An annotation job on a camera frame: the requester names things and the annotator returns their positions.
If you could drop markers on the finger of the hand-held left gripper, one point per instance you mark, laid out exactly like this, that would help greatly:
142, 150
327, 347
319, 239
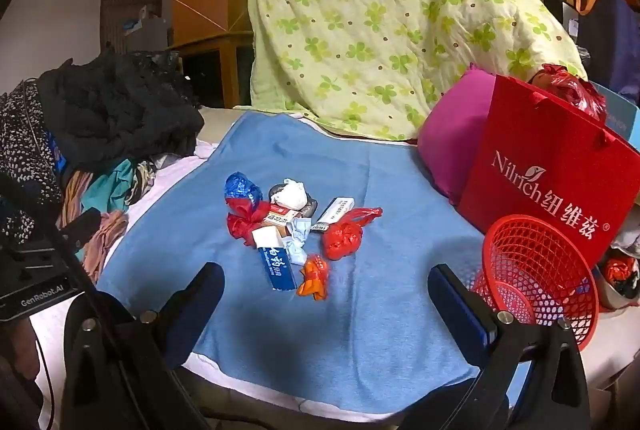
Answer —
80, 224

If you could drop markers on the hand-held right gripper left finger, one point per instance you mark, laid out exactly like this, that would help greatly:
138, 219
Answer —
197, 310

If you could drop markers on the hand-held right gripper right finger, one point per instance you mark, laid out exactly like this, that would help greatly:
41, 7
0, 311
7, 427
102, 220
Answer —
457, 310

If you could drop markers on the blue white long carton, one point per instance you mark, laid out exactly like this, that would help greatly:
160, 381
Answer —
277, 267

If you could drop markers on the red mesh plastic basket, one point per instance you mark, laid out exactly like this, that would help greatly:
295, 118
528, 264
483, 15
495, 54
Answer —
540, 260

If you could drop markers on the orange wrapper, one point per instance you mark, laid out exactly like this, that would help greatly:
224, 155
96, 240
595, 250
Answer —
315, 277

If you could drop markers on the red white medicine box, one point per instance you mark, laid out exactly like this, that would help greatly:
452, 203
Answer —
280, 215

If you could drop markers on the light blue wrapper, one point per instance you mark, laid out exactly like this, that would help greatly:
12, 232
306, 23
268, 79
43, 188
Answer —
300, 235

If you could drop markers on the blue plastic bag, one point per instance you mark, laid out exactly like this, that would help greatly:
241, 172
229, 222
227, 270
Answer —
242, 189

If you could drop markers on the knotted red plastic bag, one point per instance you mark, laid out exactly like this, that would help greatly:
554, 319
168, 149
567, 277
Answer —
342, 240

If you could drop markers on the white tissue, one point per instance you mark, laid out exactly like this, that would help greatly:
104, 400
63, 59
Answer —
292, 197

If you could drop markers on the white slim carton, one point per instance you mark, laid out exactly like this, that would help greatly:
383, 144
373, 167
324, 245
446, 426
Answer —
335, 210

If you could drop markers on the pink orange striped cloth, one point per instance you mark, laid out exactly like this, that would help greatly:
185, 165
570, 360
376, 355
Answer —
105, 235

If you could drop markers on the teal garment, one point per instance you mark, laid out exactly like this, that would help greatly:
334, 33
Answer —
107, 190

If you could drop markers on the yellow grey patterned cloth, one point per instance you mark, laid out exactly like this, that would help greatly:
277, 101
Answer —
144, 177

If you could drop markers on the black white-dotted garment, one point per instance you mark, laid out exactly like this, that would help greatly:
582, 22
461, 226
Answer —
20, 145

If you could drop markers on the blue towel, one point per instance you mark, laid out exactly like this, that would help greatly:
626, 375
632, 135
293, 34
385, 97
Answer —
350, 310

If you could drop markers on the black fuzzy garment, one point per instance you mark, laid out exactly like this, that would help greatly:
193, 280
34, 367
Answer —
115, 110

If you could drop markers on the metal basin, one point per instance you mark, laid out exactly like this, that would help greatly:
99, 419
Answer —
607, 300

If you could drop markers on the orange black plastic bag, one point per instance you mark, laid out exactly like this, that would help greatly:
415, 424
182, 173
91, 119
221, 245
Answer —
617, 272

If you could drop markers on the red paper shopping bag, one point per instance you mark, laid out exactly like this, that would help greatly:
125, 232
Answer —
525, 150

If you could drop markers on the pink pillow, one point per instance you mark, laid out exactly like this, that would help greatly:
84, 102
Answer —
450, 135

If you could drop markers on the brown wooden door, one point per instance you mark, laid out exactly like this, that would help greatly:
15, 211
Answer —
115, 20

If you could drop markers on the orange wooden cabinet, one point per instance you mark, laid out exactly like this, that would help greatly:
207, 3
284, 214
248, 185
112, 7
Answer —
230, 70

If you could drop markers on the red plastic bag bundle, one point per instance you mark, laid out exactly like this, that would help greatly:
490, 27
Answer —
570, 90

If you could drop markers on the light blue cardboard box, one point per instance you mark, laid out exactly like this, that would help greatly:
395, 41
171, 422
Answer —
622, 115

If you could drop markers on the green clover print quilt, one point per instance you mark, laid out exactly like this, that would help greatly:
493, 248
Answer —
375, 35

